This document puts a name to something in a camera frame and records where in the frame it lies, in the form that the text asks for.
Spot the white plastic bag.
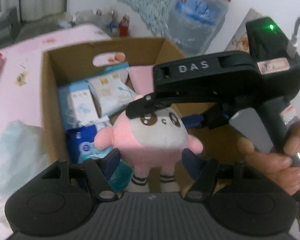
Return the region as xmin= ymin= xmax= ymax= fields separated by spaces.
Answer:
xmin=0 ymin=120 xmax=53 ymax=220

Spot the clear plastic bottle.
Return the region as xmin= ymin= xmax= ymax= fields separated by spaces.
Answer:
xmin=106 ymin=10 xmax=119 ymax=32

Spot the blue tissue packet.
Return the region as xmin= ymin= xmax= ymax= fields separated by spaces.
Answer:
xmin=66 ymin=116 xmax=133 ymax=195

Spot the teal floral cloth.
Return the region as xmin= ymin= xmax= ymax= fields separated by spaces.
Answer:
xmin=112 ymin=0 xmax=188 ymax=37

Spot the pink printed bed mat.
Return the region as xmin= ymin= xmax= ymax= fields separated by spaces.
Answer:
xmin=0 ymin=24 xmax=113 ymax=230

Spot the white tissue pack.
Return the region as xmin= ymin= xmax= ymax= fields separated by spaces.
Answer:
xmin=86 ymin=62 xmax=138 ymax=117

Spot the cardboard box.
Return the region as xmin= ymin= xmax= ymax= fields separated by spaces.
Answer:
xmin=41 ymin=37 xmax=243 ymax=178

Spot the blue and white box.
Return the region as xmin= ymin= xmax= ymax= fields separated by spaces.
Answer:
xmin=57 ymin=82 xmax=100 ymax=130

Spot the floral printed paper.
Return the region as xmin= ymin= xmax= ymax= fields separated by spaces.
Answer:
xmin=225 ymin=8 xmax=262 ymax=53

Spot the red bottle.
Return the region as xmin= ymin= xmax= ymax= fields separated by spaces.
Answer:
xmin=119 ymin=15 xmax=131 ymax=37

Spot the grey cable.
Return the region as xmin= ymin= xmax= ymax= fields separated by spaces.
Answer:
xmin=288 ymin=12 xmax=300 ymax=57

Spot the pink and grey plush toy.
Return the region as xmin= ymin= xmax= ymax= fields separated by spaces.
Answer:
xmin=94 ymin=94 xmax=203 ymax=193

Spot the person's right hand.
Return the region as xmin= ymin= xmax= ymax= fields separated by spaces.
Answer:
xmin=236 ymin=118 xmax=300 ymax=196

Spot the water jug in plastic bag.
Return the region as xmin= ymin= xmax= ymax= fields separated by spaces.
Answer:
xmin=165 ymin=0 xmax=232 ymax=55

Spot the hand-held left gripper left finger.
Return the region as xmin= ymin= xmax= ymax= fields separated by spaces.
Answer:
xmin=41 ymin=152 xmax=122 ymax=202

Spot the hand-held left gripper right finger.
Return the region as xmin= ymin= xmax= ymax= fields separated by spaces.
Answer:
xmin=181 ymin=148 xmax=255 ymax=202

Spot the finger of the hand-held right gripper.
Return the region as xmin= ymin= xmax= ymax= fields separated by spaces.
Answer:
xmin=126 ymin=93 xmax=175 ymax=120
xmin=182 ymin=105 xmax=232 ymax=131

